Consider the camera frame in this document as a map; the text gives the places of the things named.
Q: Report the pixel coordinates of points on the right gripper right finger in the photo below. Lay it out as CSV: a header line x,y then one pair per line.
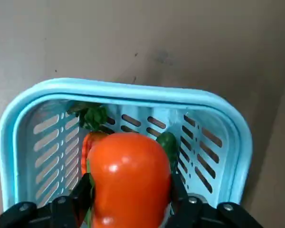
x,y
194,213

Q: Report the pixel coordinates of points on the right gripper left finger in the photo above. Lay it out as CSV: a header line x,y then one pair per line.
x,y
61,211

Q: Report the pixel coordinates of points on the red tomato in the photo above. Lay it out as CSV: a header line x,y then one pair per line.
x,y
130,180

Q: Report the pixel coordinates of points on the light blue plastic basket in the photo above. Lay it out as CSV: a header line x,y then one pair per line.
x,y
133,95

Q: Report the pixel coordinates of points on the green cucumber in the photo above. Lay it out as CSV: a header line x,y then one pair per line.
x,y
167,142

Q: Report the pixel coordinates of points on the orange carrot with leaves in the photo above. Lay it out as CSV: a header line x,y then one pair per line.
x,y
92,140

